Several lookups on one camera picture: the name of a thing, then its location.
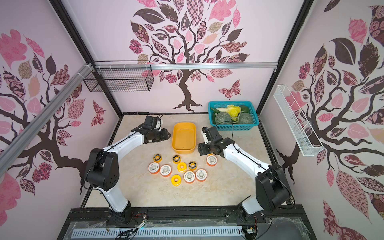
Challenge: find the orange tape roll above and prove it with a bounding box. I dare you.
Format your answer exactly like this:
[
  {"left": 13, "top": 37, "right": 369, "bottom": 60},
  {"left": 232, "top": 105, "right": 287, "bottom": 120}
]
[
  {"left": 206, "top": 154, "right": 218, "bottom": 167},
  {"left": 196, "top": 169, "right": 208, "bottom": 182},
  {"left": 148, "top": 162, "right": 160, "bottom": 174},
  {"left": 160, "top": 164, "right": 172, "bottom": 177},
  {"left": 184, "top": 171, "right": 196, "bottom": 184}
]

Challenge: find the yellow plastic storage box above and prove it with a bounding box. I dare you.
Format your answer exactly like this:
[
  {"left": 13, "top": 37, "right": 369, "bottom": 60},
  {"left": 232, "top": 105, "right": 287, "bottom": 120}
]
[{"left": 172, "top": 122, "right": 197, "bottom": 154}]

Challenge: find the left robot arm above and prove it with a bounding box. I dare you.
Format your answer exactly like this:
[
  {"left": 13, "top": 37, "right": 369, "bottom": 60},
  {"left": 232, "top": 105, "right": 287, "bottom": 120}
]
[{"left": 85, "top": 128, "right": 171, "bottom": 223}]

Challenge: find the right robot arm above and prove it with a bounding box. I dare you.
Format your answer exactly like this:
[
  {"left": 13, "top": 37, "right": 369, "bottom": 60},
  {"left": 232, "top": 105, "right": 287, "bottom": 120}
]
[{"left": 198, "top": 138, "right": 292, "bottom": 216}]

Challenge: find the yellow black tape roll left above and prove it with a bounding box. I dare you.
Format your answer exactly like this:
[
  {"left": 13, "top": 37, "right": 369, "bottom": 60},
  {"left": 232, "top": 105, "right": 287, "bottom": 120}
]
[{"left": 153, "top": 154, "right": 162, "bottom": 163}]

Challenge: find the yellow black tape roll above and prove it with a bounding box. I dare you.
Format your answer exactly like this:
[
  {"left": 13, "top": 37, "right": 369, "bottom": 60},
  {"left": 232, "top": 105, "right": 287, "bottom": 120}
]
[
  {"left": 188, "top": 161, "right": 197, "bottom": 171},
  {"left": 173, "top": 155, "right": 181, "bottom": 164},
  {"left": 153, "top": 154, "right": 162, "bottom": 163}
]

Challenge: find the yellow black tape roll right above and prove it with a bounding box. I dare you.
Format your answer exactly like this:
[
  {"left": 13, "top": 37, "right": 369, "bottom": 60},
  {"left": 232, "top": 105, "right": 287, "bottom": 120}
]
[{"left": 188, "top": 161, "right": 197, "bottom": 171}]

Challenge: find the yellow black tape roll middle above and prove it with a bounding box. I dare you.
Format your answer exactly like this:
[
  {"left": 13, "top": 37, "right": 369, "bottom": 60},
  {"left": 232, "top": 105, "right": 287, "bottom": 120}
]
[{"left": 173, "top": 155, "right": 181, "bottom": 164}]

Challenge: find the yellow tape roll centre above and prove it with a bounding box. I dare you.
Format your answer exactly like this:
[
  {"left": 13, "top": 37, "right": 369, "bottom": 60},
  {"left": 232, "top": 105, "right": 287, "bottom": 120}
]
[{"left": 177, "top": 162, "right": 188, "bottom": 173}]

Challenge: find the yellow tape roll bottom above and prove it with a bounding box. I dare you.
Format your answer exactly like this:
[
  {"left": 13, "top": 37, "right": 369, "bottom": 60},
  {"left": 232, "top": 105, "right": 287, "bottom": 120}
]
[{"left": 171, "top": 175, "right": 182, "bottom": 187}]

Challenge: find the teal plastic basket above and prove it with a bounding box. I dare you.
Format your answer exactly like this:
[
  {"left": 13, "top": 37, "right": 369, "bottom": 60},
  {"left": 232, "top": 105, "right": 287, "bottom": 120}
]
[{"left": 209, "top": 101, "right": 260, "bottom": 131}]

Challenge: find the green melon left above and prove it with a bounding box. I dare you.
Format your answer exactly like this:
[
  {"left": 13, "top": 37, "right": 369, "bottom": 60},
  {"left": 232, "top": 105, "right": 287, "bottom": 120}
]
[{"left": 215, "top": 112, "right": 232, "bottom": 125}]

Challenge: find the green melon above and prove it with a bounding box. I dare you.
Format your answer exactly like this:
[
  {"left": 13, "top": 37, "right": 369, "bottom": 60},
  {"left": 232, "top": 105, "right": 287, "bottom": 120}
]
[
  {"left": 238, "top": 113, "right": 254, "bottom": 125},
  {"left": 215, "top": 112, "right": 232, "bottom": 125}
]

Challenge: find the green melon right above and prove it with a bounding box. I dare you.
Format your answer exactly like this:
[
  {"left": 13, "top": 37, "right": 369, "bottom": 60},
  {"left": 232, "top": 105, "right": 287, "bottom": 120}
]
[{"left": 238, "top": 113, "right": 254, "bottom": 125}]

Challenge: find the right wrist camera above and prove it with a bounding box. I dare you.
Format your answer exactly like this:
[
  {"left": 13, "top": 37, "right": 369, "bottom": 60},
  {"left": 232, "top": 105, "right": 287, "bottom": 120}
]
[{"left": 202, "top": 127, "right": 223, "bottom": 144}]

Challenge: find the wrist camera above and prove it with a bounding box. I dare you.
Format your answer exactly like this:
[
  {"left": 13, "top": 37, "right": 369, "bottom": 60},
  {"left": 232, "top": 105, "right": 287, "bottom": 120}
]
[
  {"left": 202, "top": 127, "right": 223, "bottom": 144},
  {"left": 144, "top": 116, "right": 162, "bottom": 131}
]

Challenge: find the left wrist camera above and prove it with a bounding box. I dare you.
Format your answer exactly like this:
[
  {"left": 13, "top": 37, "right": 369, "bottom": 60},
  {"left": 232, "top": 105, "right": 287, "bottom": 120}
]
[{"left": 144, "top": 116, "right": 162, "bottom": 131}]

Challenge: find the black wire wall basket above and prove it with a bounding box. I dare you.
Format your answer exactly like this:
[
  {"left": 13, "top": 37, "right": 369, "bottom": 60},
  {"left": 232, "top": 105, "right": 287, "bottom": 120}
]
[{"left": 84, "top": 60, "right": 154, "bottom": 92}]

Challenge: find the white slotted cable duct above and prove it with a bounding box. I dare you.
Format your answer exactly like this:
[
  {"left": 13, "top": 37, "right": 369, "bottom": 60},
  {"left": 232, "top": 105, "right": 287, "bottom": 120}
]
[{"left": 69, "top": 226, "right": 244, "bottom": 240}]

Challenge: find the white wire wall shelf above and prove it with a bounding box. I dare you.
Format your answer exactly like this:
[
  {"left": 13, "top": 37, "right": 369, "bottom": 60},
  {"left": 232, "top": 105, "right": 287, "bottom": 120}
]
[{"left": 273, "top": 85, "right": 325, "bottom": 157}]

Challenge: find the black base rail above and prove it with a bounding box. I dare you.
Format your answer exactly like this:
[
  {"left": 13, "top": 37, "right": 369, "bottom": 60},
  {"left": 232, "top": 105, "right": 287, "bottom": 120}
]
[{"left": 58, "top": 205, "right": 316, "bottom": 240}]

